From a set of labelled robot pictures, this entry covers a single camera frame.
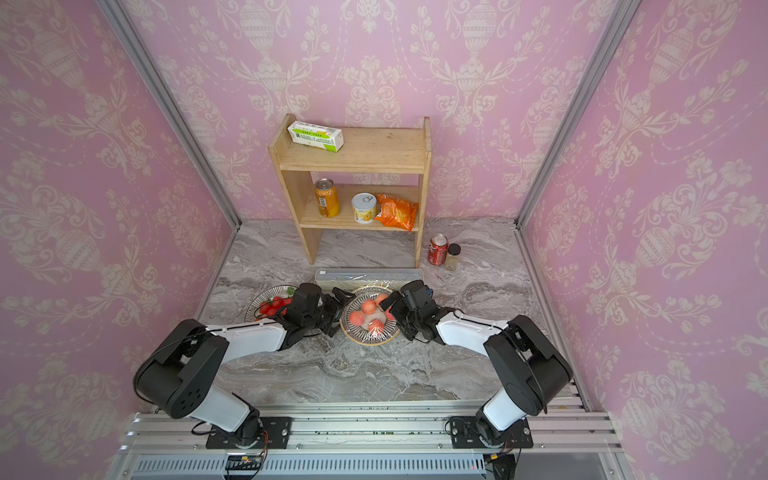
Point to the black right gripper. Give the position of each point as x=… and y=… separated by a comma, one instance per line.
x=396, y=311

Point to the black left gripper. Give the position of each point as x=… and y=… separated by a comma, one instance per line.
x=332, y=329

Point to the cream plastic wrap dispenser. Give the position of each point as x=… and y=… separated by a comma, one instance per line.
x=349, y=279

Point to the clear plastic wrap sheet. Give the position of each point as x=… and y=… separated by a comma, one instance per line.
x=360, y=291

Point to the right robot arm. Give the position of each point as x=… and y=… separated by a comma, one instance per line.
x=530, y=369

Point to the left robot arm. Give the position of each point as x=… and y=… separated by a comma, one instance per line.
x=178, y=377

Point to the glass plate of strawberries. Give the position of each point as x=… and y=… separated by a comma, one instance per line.
x=269, y=302

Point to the peach top left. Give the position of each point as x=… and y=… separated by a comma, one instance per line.
x=369, y=307

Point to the red cola can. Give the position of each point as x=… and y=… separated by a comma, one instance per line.
x=437, y=250

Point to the spice jar with black lid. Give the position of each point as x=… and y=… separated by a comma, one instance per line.
x=452, y=257

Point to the orange snack bag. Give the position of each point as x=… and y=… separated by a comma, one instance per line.
x=395, y=212

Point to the white yellow tin can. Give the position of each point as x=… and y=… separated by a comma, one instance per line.
x=365, y=208

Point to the orange drink can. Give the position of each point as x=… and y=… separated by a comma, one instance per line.
x=327, y=198

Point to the wooden shelf unit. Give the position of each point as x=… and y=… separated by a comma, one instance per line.
x=365, y=151

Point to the white green carton box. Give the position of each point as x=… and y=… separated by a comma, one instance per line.
x=316, y=136

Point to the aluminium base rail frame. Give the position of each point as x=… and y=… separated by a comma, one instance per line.
x=385, y=440

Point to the aluminium corner rail left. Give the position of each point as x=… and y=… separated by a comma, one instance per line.
x=118, y=19

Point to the aluminium corner rail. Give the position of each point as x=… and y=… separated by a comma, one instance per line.
x=614, y=32
x=118, y=19

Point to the aluminium corner rail right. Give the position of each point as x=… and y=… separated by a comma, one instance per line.
x=614, y=32

